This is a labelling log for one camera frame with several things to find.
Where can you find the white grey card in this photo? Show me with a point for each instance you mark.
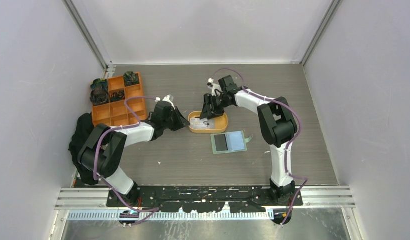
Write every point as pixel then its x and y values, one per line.
pixel 202 124

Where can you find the dark rolled item left lower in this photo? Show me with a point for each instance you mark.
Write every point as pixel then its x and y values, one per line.
pixel 99 97

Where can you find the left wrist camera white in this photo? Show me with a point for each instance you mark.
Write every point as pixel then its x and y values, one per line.
pixel 167 98

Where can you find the dark rolled item left upper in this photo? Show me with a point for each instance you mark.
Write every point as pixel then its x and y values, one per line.
pixel 99 83

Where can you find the dark item middle compartment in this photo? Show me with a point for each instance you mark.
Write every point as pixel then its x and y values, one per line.
pixel 117 96

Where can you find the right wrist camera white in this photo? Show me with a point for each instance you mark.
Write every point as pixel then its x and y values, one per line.
pixel 214 87

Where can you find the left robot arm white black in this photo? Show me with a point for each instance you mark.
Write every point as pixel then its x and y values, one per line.
pixel 101 153

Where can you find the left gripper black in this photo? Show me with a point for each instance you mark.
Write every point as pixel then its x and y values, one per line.
pixel 181 121

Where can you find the aluminium frame rail left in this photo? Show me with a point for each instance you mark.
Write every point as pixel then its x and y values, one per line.
pixel 83 28

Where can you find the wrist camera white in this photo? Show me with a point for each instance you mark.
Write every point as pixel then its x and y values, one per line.
pixel 167 98
pixel 214 87

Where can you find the dark rolled item top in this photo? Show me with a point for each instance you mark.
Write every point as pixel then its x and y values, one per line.
pixel 130 78

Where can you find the black cloth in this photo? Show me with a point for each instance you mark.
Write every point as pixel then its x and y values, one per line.
pixel 84 128

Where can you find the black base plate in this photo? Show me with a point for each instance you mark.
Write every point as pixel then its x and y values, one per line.
pixel 209 199

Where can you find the orange compartment organizer box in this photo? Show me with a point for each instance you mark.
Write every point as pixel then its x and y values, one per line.
pixel 124 112

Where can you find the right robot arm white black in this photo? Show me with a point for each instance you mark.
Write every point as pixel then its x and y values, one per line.
pixel 277 125

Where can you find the aluminium frame rail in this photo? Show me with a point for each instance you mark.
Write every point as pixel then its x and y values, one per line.
pixel 83 28
pixel 327 18

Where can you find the aluminium frame rail right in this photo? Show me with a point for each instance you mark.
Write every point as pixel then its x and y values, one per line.
pixel 327 18

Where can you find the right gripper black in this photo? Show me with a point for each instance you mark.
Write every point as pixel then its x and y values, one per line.
pixel 208 100

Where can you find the orange oval tray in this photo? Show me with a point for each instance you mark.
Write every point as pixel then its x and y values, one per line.
pixel 221 124

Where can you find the white slotted cable duct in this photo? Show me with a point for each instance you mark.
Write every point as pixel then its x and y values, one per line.
pixel 130 215

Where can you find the green card holder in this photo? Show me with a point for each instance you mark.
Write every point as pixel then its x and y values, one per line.
pixel 236 142

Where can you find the dark rolled item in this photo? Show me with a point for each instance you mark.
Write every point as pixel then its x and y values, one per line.
pixel 99 83
pixel 130 78
pixel 99 97

